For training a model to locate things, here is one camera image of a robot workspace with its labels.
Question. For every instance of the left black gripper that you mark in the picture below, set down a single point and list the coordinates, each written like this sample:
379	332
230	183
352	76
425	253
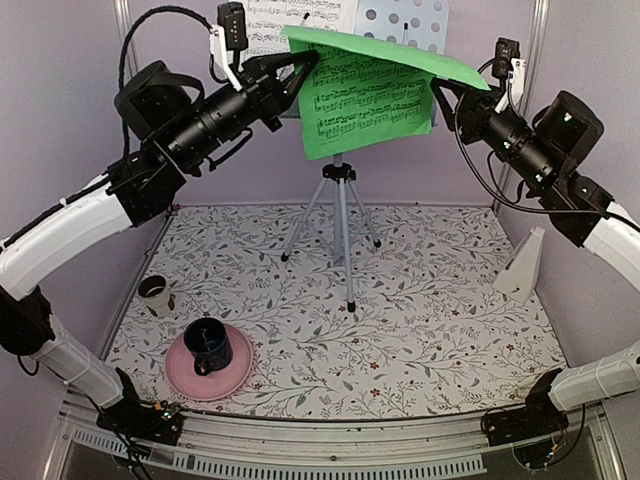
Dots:
261	79

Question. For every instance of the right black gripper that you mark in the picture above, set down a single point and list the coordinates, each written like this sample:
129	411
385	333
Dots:
473	110

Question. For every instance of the white sheet music page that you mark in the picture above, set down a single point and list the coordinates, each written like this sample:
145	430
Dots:
265	19

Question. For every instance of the green sheet music page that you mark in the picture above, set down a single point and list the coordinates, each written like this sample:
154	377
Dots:
364	91

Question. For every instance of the light blue music stand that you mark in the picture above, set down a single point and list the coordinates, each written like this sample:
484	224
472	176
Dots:
420	24

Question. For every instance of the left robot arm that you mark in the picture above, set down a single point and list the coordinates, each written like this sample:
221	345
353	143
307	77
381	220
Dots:
178	133

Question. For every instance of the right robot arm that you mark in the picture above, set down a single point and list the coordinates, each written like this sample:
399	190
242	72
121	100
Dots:
546	154

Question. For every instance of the white wedge block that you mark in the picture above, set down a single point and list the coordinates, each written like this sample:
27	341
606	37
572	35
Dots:
518	278

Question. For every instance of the small paper cup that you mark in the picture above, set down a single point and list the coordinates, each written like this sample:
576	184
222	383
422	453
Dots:
155	294

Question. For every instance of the dark blue mug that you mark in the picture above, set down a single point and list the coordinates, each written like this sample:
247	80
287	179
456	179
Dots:
208	342

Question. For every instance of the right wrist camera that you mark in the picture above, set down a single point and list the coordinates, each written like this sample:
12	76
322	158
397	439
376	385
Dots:
509	68

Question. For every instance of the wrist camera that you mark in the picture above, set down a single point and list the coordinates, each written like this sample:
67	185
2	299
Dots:
509	68
227	41

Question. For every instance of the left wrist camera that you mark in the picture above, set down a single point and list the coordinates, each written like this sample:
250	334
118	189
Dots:
227	41

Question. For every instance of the left aluminium post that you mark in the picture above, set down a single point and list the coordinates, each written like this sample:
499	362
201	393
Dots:
125	40

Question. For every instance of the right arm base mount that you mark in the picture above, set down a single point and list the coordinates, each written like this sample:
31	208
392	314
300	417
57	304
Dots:
536	417

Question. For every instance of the aluminium front rail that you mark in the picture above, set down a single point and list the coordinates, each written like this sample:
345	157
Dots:
228	447

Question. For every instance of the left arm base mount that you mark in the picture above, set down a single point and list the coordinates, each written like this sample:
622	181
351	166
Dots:
159	422

